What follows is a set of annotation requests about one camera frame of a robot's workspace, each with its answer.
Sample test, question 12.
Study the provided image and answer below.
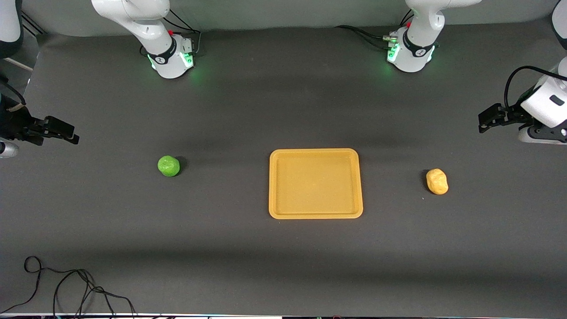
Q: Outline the thin black loose cable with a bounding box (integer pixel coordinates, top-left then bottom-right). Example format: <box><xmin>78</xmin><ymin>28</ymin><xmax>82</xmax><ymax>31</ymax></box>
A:
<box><xmin>0</xmin><ymin>256</ymin><xmax>136</xmax><ymax>318</ymax></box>

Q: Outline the yellow potato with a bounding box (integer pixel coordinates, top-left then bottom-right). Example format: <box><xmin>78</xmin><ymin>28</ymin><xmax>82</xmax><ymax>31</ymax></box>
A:
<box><xmin>426</xmin><ymin>168</ymin><xmax>449</xmax><ymax>195</ymax></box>

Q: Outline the black arm base cable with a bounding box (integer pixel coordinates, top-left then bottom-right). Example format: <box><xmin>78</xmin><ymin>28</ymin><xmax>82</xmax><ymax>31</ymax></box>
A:
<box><xmin>163</xmin><ymin>8</ymin><xmax>202</xmax><ymax>56</ymax></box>
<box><xmin>334</xmin><ymin>25</ymin><xmax>391</xmax><ymax>41</ymax></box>
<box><xmin>353</xmin><ymin>29</ymin><xmax>390</xmax><ymax>49</ymax></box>

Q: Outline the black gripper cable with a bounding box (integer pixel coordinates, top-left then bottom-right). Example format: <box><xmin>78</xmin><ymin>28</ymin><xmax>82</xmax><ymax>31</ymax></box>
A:
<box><xmin>0</xmin><ymin>78</ymin><xmax>27</xmax><ymax>107</ymax></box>
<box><xmin>505</xmin><ymin>65</ymin><xmax>567</xmax><ymax>111</ymax></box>

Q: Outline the yellow plastic tray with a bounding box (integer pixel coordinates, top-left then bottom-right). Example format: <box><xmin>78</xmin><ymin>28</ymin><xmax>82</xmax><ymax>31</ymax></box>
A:
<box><xmin>268</xmin><ymin>148</ymin><xmax>364</xmax><ymax>220</ymax></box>

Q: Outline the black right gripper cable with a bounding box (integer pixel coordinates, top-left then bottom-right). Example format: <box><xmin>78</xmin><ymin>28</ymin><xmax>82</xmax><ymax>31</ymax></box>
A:
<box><xmin>0</xmin><ymin>78</ymin><xmax>27</xmax><ymax>107</ymax></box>

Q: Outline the black right arm base cable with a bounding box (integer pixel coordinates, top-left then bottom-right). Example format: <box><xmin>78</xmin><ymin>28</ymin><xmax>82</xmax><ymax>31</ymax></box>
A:
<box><xmin>163</xmin><ymin>8</ymin><xmax>202</xmax><ymax>56</ymax></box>

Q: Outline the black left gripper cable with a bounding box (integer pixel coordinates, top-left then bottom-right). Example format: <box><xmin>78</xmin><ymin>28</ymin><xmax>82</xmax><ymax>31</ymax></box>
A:
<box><xmin>505</xmin><ymin>65</ymin><xmax>567</xmax><ymax>111</ymax></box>

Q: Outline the black left arm base cable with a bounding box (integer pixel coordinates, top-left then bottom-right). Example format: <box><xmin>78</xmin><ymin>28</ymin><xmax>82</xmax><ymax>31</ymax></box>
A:
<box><xmin>334</xmin><ymin>25</ymin><xmax>391</xmax><ymax>41</ymax></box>
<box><xmin>353</xmin><ymin>29</ymin><xmax>390</xmax><ymax>49</ymax></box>

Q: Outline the green apple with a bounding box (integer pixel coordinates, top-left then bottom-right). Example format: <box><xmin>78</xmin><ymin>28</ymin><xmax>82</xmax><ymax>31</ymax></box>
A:
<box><xmin>157</xmin><ymin>155</ymin><xmax>181</xmax><ymax>178</ymax></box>

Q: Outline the dark grey table cover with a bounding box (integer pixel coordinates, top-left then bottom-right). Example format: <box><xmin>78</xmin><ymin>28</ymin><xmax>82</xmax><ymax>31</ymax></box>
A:
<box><xmin>0</xmin><ymin>20</ymin><xmax>567</xmax><ymax>316</ymax></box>

